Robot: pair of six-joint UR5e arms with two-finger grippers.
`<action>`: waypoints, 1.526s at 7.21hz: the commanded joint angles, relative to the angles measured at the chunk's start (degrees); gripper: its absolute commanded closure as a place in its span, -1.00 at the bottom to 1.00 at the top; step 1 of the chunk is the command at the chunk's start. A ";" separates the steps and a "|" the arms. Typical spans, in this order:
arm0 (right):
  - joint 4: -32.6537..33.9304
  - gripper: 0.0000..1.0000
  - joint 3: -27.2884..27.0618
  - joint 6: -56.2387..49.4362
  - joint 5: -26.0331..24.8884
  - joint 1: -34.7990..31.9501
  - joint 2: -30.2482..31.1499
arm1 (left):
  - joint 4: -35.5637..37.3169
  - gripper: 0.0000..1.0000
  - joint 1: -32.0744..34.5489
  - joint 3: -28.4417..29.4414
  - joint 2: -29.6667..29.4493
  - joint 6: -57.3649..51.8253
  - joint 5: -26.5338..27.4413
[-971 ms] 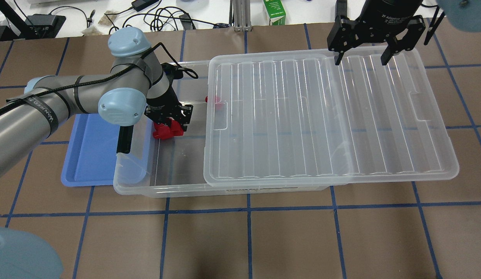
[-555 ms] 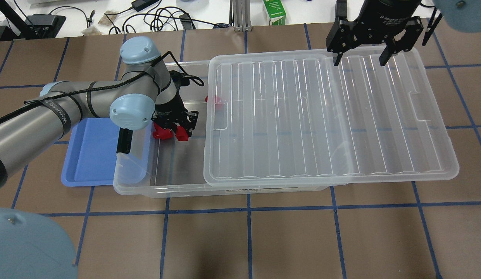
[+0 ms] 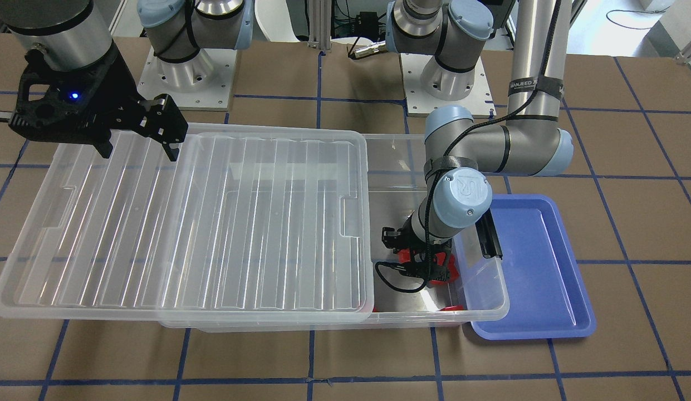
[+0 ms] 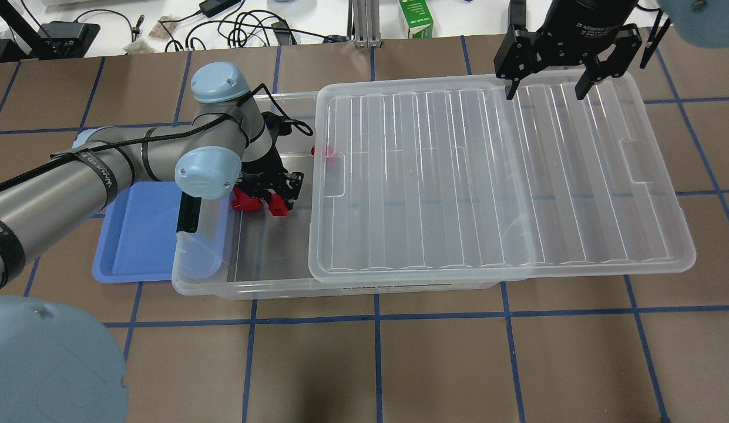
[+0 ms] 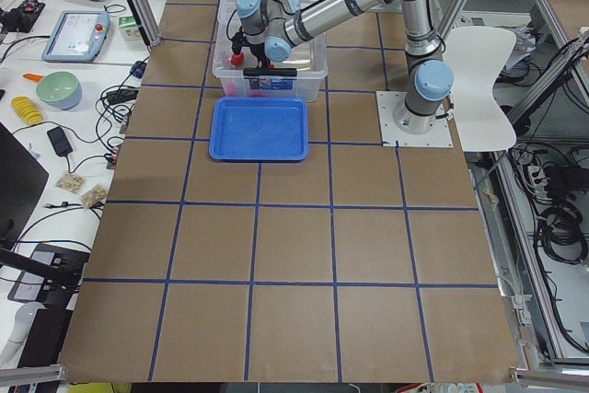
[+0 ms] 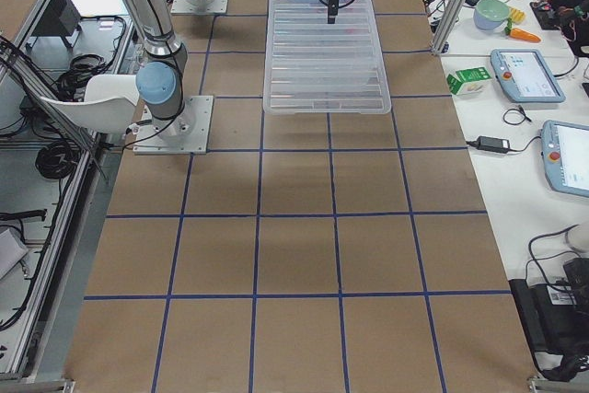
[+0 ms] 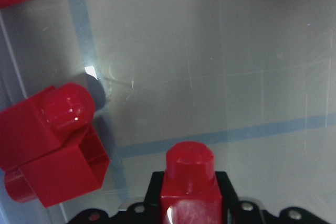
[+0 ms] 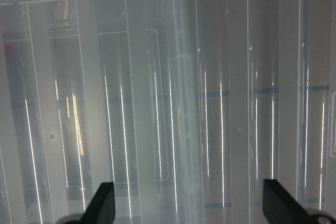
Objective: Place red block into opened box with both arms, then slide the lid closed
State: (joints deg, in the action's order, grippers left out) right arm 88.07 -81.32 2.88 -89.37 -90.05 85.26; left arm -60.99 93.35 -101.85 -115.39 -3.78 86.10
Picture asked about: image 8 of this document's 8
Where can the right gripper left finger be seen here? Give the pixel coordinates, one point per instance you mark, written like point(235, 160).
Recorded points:
point(102, 206)

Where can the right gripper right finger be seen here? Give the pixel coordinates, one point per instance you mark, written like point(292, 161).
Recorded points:
point(279, 206)

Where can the clear plastic box lid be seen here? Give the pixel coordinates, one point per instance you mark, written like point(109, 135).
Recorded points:
point(185, 105)

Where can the clear plastic storage box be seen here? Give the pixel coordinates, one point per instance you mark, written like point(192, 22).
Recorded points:
point(69, 122)

